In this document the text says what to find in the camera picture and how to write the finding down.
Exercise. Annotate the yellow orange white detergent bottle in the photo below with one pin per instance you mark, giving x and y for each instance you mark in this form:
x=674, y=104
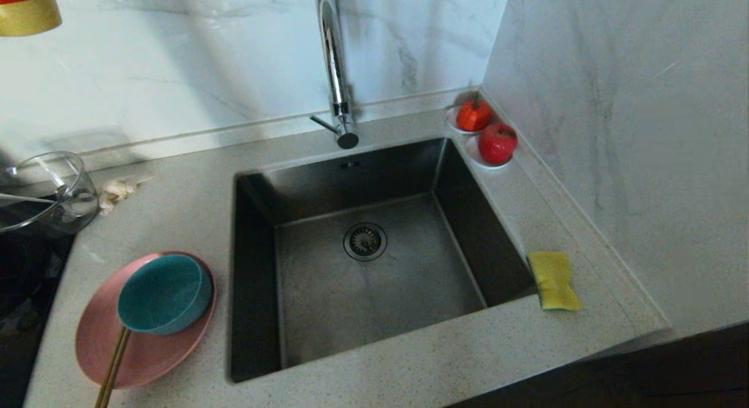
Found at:
x=26, y=16

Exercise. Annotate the stainless steel sink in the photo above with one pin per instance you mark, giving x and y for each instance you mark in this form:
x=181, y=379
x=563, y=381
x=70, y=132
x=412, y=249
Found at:
x=374, y=297

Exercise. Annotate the yellow green sponge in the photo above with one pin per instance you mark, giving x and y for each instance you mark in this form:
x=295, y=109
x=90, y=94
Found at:
x=553, y=282

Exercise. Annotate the round metal drain strainer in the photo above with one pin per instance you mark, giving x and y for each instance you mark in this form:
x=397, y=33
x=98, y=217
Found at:
x=365, y=242

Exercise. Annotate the red apple on dish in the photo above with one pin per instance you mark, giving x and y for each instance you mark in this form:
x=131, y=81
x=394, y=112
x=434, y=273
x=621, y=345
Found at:
x=474, y=157

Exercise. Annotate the chrome faucet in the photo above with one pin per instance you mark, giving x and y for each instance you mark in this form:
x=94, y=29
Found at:
x=336, y=74

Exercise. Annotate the teal bowl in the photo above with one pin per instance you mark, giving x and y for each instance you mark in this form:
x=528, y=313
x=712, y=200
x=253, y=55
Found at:
x=164, y=297

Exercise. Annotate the garlic bulb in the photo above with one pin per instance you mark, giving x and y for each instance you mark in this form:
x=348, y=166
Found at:
x=117, y=191

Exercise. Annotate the pink plate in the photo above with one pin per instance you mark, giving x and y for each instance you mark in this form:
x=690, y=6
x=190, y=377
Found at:
x=152, y=355

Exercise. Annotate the clear glass bowl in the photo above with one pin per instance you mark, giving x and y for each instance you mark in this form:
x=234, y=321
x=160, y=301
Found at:
x=70, y=203

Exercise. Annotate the metal utensil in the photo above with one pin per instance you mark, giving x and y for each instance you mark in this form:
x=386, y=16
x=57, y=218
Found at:
x=26, y=198

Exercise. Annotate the black cooktop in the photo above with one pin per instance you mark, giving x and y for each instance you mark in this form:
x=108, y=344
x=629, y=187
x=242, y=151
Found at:
x=23, y=314

